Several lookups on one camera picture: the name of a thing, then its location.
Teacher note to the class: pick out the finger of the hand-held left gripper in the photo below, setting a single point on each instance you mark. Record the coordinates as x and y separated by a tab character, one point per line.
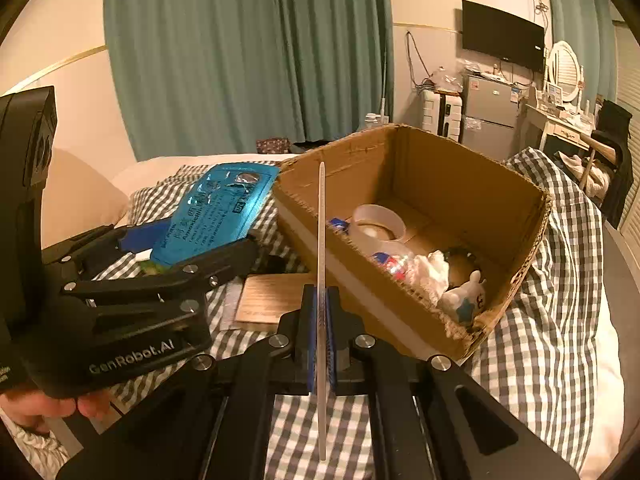
220	260
137	237

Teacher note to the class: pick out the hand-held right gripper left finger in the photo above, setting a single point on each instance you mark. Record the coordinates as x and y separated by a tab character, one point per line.
312	340

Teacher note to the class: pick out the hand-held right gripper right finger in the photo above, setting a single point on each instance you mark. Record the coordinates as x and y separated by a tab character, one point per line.
328	340

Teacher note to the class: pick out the blue medicine packet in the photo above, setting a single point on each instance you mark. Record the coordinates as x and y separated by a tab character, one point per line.
215	210

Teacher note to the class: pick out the thin white board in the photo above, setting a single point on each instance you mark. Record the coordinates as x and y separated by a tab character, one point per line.
321	235

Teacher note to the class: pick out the plastic bottle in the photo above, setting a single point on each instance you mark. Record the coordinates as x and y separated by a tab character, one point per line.
392	255

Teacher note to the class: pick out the white plastic wrapper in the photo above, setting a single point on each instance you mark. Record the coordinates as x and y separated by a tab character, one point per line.
430	270

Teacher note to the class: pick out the white tape roll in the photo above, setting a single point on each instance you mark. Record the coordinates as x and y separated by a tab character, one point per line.
357	220

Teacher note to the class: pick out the white bunny toy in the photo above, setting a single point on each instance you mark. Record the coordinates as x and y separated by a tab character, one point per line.
465	300

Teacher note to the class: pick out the cardboard box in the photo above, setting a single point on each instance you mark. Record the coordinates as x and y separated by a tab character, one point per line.
450	175

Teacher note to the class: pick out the person's left hand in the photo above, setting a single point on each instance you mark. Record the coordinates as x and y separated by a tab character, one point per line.
30	407

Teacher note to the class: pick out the small blue item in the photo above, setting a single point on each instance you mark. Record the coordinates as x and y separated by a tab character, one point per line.
339	224

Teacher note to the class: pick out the patterned bag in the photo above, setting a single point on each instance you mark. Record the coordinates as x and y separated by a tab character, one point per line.
272	146

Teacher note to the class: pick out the green curtain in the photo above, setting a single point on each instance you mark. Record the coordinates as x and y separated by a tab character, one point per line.
575	10
200	60
340	50

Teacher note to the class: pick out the checked blanket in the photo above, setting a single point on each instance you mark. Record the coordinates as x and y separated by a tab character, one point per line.
550	285

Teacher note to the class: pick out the white pole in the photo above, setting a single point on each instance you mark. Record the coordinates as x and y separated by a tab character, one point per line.
384	85

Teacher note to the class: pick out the white suitcase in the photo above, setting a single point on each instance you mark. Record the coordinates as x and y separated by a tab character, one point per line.
450	115

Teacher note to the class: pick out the silver fridge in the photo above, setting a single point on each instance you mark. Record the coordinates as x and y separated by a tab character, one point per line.
487	110

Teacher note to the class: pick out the clear plastic bag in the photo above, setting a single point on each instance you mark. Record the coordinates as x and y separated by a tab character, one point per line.
445	80

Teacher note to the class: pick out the white clothes pile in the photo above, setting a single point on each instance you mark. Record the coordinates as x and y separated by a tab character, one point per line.
595	175

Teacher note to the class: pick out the white dressing table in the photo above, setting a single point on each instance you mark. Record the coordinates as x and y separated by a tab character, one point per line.
560	127

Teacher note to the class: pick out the wooden chair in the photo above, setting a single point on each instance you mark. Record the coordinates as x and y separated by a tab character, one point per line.
602	147

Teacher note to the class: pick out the black television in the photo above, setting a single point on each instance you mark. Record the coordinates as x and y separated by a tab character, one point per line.
500	32

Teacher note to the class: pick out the black jacket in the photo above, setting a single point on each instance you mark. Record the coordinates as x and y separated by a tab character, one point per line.
615	130

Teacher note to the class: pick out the oval white mirror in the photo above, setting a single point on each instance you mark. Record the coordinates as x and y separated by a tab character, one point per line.
565	70

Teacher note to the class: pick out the white louvered wardrobe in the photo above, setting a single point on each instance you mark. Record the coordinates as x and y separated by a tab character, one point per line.
631	110

